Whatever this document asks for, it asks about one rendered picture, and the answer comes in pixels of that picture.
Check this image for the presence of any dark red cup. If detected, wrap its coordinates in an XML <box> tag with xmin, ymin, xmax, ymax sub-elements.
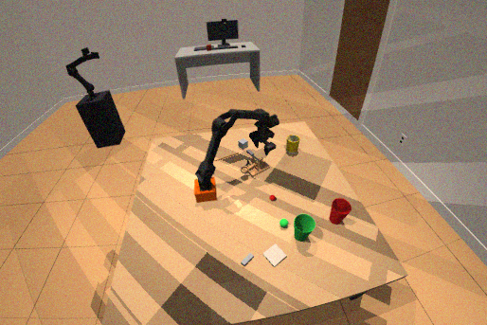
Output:
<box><xmin>330</xmin><ymin>198</ymin><xmax>352</xmax><ymax>225</ymax></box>

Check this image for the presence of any white flat square tile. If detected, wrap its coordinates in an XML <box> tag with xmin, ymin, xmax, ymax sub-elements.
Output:
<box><xmin>262</xmin><ymin>244</ymin><xmax>286</xmax><ymax>267</ymax></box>

